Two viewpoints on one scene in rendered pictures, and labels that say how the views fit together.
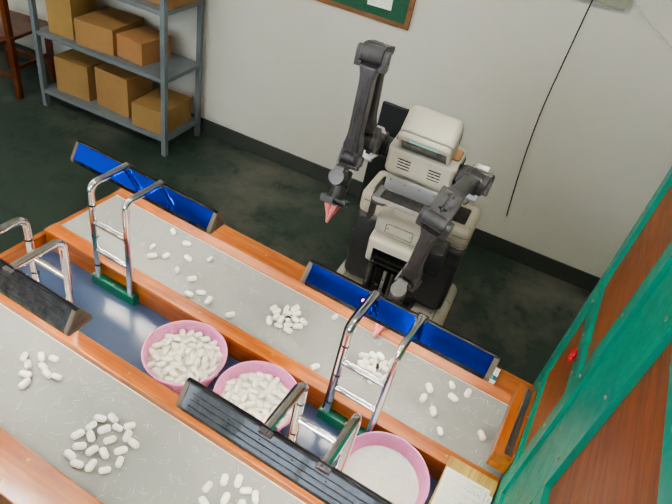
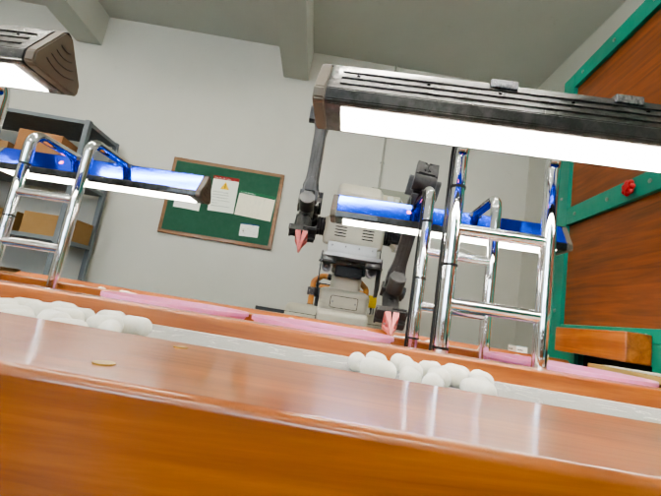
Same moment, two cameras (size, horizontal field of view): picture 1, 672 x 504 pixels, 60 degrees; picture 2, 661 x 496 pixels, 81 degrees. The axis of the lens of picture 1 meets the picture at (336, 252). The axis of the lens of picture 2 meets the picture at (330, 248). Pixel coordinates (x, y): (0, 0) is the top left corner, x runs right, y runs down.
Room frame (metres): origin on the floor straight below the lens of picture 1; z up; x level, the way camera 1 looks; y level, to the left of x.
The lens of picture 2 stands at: (0.37, 0.37, 0.80)
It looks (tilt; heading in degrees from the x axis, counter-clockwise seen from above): 9 degrees up; 343
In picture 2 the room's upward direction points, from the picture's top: 9 degrees clockwise
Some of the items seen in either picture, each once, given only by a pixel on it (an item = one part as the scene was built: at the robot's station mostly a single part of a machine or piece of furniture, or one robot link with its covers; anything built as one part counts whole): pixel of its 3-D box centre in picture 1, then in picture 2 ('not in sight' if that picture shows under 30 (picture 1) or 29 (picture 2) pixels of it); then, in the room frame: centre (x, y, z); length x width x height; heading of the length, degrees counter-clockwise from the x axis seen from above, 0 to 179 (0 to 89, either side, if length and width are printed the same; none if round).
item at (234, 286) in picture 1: (273, 315); not in sight; (1.45, 0.17, 0.73); 1.81 x 0.30 x 0.02; 69
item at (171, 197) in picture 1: (145, 183); (101, 173); (1.59, 0.69, 1.08); 0.62 x 0.08 x 0.07; 69
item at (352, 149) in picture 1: (361, 109); (316, 156); (1.83, 0.03, 1.40); 0.11 x 0.06 x 0.43; 74
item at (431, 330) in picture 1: (397, 314); (446, 222); (1.24, -0.22, 1.08); 0.62 x 0.08 x 0.07; 69
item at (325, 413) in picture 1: (371, 369); (445, 286); (1.17, -0.19, 0.90); 0.20 x 0.19 x 0.45; 69
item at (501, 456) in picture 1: (512, 425); (596, 342); (1.14, -0.65, 0.83); 0.30 x 0.06 x 0.07; 159
